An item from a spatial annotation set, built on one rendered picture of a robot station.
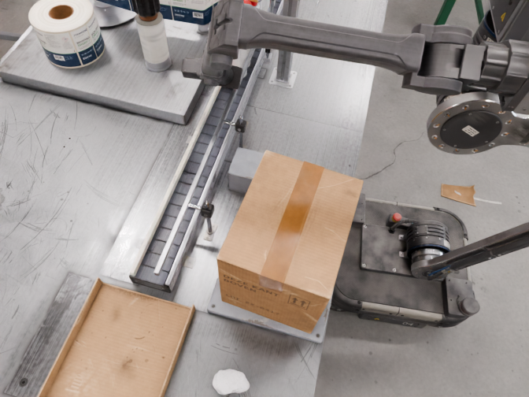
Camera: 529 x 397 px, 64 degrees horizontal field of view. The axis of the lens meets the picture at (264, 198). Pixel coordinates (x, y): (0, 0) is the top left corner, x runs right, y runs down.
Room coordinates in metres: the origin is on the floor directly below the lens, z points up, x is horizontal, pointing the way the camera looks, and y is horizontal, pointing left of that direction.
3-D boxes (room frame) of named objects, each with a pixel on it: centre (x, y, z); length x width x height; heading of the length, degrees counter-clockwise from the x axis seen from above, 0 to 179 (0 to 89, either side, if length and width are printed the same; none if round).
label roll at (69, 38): (1.18, 0.71, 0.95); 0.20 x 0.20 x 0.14
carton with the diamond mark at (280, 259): (0.45, -0.07, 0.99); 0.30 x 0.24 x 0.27; 165
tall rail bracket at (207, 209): (0.54, 0.17, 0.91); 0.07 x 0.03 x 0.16; 80
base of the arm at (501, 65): (0.59, -0.37, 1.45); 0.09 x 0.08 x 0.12; 176
